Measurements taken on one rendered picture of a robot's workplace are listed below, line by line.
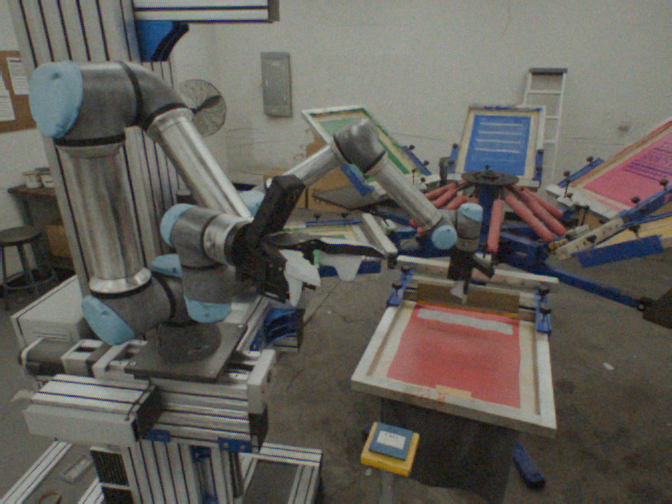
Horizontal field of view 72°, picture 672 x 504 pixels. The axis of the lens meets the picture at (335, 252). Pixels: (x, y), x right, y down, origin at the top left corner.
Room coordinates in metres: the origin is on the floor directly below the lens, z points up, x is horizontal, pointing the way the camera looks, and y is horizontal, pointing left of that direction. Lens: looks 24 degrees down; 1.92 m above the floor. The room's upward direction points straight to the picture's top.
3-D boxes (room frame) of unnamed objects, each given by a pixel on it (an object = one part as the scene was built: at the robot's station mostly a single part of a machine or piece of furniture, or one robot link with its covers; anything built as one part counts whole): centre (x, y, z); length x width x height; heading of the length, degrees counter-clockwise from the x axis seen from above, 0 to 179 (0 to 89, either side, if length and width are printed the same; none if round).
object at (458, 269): (1.48, -0.45, 1.23); 0.09 x 0.08 x 0.12; 70
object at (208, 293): (0.70, 0.21, 1.56); 0.11 x 0.08 x 0.11; 145
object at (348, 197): (2.92, -0.39, 0.91); 1.34 x 0.40 x 0.08; 40
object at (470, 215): (1.48, -0.46, 1.39); 0.09 x 0.08 x 0.11; 83
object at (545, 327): (1.54, -0.80, 0.98); 0.30 x 0.05 x 0.07; 160
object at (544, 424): (1.41, -0.46, 0.97); 0.79 x 0.58 x 0.04; 160
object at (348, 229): (2.25, 0.07, 1.05); 1.08 x 0.61 x 0.23; 100
